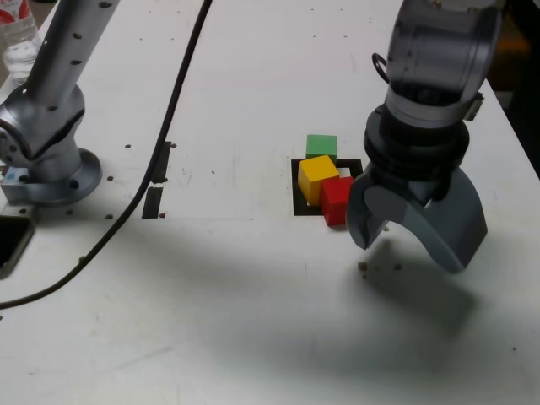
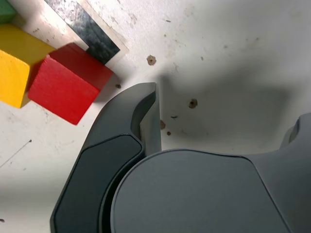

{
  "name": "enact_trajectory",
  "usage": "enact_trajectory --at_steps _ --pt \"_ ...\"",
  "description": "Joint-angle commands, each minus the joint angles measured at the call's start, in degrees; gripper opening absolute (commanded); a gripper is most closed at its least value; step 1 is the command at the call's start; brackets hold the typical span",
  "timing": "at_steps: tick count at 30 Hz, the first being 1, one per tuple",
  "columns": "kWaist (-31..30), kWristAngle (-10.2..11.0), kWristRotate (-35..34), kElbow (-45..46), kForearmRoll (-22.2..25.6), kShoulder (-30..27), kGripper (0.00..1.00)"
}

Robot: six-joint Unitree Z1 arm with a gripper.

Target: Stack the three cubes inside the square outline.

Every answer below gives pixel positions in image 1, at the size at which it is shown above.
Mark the green cube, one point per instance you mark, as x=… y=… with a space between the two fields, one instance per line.
x=320 y=145

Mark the small grey camera box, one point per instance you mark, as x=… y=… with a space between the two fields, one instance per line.
x=474 y=107

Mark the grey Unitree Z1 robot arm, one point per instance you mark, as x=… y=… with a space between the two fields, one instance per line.
x=55 y=84

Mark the black tape strip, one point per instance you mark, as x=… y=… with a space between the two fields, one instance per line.
x=152 y=202

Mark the red cube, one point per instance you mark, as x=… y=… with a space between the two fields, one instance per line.
x=335 y=202

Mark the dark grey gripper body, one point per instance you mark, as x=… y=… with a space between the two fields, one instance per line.
x=413 y=187

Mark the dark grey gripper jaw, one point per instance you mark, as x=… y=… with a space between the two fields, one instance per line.
x=358 y=211

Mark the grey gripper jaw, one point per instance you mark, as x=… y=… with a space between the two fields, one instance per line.
x=447 y=236

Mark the clear plastic bottle red label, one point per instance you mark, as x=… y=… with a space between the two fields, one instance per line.
x=17 y=42

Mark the yellow cube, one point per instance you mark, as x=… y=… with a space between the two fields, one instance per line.
x=316 y=177

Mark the black tape square outline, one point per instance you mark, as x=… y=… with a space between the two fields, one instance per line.
x=295 y=208

